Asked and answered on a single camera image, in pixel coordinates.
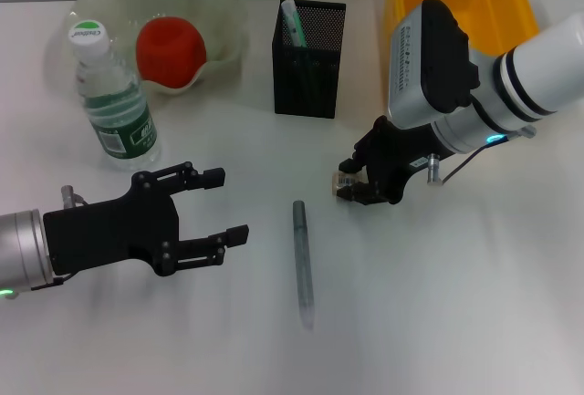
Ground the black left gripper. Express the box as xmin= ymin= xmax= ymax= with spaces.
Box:
xmin=43 ymin=161 xmax=251 ymax=277

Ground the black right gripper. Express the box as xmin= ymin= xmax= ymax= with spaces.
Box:
xmin=335 ymin=115 xmax=456 ymax=205

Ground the beige eraser with barcode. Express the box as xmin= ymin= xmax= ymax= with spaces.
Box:
xmin=330 ymin=171 xmax=369 ymax=198

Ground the clear green-label water bottle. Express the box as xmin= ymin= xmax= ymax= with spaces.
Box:
xmin=67 ymin=20 xmax=162 ymax=172

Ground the orange fruit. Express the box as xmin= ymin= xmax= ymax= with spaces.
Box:
xmin=135 ymin=18 xmax=207 ymax=90

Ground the green pen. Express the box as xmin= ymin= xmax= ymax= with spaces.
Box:
xmin=280 ymin=0 xmax=316 ymax=72

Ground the grey pen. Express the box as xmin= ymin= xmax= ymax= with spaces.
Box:
xmin=291 ymin=201 xmax=317 ymax=330

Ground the black mesh pen holder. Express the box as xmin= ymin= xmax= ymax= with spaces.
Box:
xmin=271 ymin=0 xmax=347 ymax=120

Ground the pale green glass fruit plate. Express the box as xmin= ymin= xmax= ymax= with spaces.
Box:
xmin=70 ymin=0 xmax=250 ymax=99

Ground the silver plug on left gripper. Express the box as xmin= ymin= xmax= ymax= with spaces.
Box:
xmin=61 ymin=184 xmax=89 ymax=209

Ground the silver plug with cable loop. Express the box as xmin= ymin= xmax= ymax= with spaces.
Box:
xmin=426 ymin=125 xmax=537 ymax=186

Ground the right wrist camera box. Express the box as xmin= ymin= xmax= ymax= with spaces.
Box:
xmin=386 ymin=0 xmax=483 ymax=130

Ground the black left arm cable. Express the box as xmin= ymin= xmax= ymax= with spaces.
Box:
xmin=30 ymin=274 xmax=74 ymax=290

